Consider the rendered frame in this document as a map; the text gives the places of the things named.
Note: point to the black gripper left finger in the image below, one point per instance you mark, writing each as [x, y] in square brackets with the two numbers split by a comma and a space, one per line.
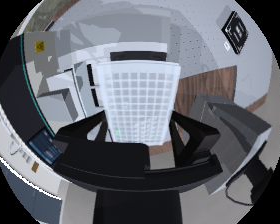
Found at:
[81, 128]

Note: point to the white multiwell plate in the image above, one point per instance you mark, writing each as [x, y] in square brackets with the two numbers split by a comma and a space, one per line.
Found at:
[154, 106]

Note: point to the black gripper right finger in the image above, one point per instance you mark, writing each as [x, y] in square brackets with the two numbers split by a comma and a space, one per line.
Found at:
[202, 138]

